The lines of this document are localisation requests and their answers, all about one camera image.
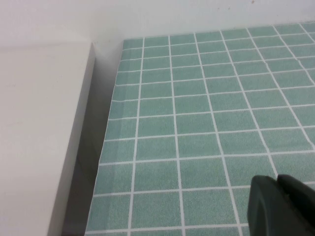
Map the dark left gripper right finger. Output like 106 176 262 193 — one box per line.
276 174 315 236

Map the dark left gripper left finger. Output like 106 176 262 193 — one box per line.
247 175 291 236

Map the green checked tablecloth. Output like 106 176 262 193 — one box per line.
85 21 315 236

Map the white side panel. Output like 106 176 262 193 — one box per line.
0 41 96 236

